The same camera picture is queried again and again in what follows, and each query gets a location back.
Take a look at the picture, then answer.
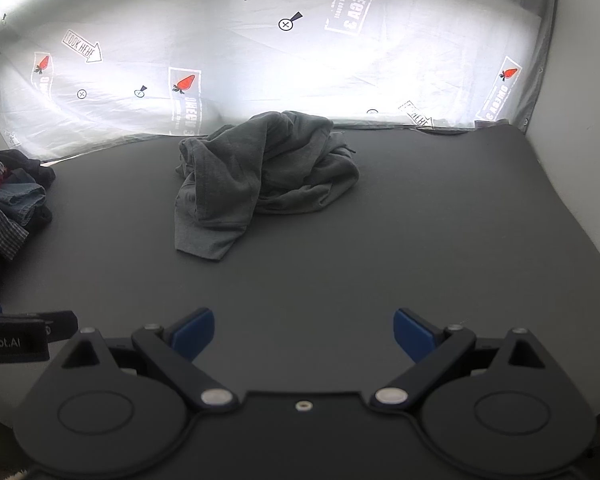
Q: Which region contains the pile of clothes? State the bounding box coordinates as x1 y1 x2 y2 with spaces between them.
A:
0 142 56 241

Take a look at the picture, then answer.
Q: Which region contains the blue denim garment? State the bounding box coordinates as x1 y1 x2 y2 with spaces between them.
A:
0 167 48 228

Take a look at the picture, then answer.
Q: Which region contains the blue plaid shirt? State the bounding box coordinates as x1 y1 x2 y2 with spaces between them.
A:
0 155 31 261

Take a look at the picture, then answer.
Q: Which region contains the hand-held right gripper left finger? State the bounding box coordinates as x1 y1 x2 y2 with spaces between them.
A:
60 308 241 413

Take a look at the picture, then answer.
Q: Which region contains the white printed sheet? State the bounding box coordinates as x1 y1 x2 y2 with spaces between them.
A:
0 0 561 163

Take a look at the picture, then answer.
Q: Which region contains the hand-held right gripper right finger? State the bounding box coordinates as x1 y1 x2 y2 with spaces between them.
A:
370 308 548 412

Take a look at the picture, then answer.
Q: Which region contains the grey zip hoodie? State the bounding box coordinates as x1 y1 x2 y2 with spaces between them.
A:
172 110 361 262

